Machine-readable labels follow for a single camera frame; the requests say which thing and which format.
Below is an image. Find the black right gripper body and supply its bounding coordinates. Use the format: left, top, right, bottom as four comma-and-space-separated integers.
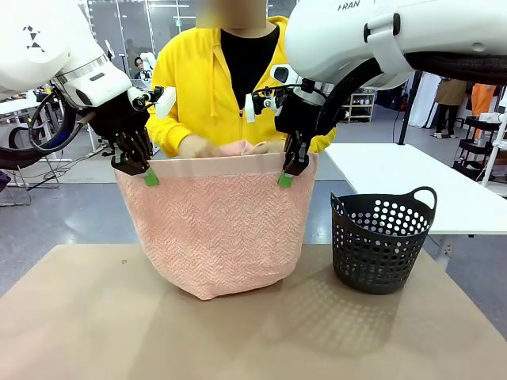
274, 89, 330, 138

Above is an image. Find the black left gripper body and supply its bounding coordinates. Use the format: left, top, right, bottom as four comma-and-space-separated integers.
89, 97, 152, 146

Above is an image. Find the pink towel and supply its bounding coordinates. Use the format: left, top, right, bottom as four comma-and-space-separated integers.
113, 140, 319, 301

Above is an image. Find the black perforated laundry basket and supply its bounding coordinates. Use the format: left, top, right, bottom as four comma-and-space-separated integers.
330, 185, 439, 296

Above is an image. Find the person's right forearm yellow sleeve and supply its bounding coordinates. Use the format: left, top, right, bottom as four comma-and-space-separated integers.
146, 112, 191, 159

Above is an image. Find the person's left forearm yellow sleeve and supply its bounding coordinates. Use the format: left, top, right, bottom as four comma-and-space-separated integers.
308, 126, 337, 154

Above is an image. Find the person's left hand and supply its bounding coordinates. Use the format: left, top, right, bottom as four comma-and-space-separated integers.
253, 141, 285, 155

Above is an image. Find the person's right hand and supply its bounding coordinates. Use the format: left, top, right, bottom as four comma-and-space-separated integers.
177, 134, 222, 160

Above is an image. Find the white shoe shelf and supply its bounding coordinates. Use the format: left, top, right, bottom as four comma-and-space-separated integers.
342, 93, 375, 124

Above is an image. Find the person in yellow hoodie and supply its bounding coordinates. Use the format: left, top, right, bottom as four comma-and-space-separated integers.
145, 15, 337, 159

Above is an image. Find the white side table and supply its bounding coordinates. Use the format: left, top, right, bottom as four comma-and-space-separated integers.
322, 142, 507, 274

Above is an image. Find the person in brown apron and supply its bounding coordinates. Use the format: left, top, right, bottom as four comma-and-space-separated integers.
433, 78, 469, 139

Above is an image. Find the black rolling cart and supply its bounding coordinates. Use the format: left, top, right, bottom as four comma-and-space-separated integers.
452, 114, 507, 183

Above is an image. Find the mannequin with orange trousers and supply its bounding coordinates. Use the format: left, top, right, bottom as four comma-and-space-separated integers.
470, 82, 498, 139

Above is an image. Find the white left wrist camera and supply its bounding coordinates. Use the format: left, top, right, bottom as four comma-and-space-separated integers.
127, 85, 177, 119

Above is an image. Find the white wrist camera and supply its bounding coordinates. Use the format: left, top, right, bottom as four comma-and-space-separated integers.
127, 85, 177, 119
244, 89, 286, 124

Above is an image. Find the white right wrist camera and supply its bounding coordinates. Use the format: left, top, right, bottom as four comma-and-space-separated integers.
244, 89, 286, 124

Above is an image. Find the black left arm cable bundle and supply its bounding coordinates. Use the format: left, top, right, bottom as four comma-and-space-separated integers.
0, 89, 86, 169

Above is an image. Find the black right arm cable sleeve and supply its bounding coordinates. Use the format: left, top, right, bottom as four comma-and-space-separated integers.
316, 51, 507, 135

